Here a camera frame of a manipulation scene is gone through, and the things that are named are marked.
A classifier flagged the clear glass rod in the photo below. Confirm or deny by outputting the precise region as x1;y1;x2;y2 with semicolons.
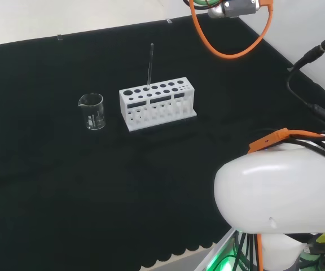
146;43;155;89

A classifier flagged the white test tube rack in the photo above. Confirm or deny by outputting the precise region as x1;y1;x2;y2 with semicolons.
118;76;198;133

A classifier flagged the clear glass beaker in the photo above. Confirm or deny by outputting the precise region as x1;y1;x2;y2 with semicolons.
77;93;106;131

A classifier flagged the black bench cloth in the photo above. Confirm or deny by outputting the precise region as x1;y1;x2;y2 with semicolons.
0;15;325;271

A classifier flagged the orange cable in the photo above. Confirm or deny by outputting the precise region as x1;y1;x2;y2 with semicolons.
190;0;275;60

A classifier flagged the orange cable connector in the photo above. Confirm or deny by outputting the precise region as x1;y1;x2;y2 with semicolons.
248;128;325;155

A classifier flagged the green cable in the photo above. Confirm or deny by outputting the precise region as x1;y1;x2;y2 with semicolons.
193;0;226;8

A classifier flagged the thick black cable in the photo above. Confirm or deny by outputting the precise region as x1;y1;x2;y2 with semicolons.
286;23;325;125

